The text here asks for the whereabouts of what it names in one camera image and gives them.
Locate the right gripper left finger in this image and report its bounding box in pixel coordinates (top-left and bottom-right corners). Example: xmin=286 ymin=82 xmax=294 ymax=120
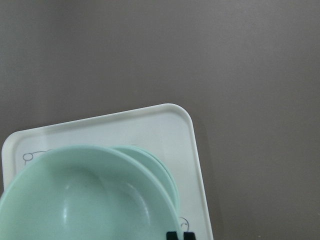
xmin=166 ymin=231 xmax=179 ymax=240

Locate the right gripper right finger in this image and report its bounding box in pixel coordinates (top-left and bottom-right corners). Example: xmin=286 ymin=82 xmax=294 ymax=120
xmin=183 ymin=231 xmax=195 ymax=240

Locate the green bowl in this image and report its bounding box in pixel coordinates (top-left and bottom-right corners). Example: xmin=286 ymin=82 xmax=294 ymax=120
xmin=0 ymin=146 xmax=183 ymax=240
xmin=111 ymin=145 xmax=181 ymax=214

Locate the cream bunny serving tray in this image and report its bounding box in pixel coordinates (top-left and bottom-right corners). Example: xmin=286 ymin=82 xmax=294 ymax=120
xmin=1 ymin=103 xmax=214 ymax=240

